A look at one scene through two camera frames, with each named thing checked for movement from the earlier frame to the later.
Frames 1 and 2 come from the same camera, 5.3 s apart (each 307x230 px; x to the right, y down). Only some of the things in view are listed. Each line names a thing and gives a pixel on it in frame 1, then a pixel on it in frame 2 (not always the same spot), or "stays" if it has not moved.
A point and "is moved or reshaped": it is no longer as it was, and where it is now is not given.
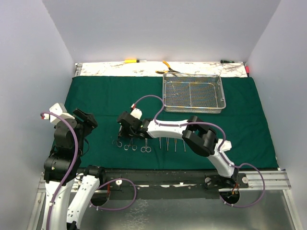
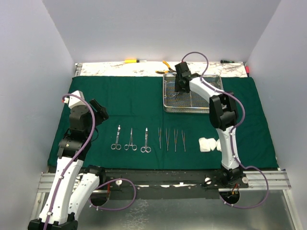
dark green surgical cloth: [106, 97] stays
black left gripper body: [87, 125] to [100, 115]
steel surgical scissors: [119, 143] is moved or reshaped
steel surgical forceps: [144, 149] stays
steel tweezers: [167, 143] stays
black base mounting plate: [166, 184] stays
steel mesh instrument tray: [191, 93] stays
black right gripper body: [125, 133] to [178, 86]
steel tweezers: [175, 141] stays
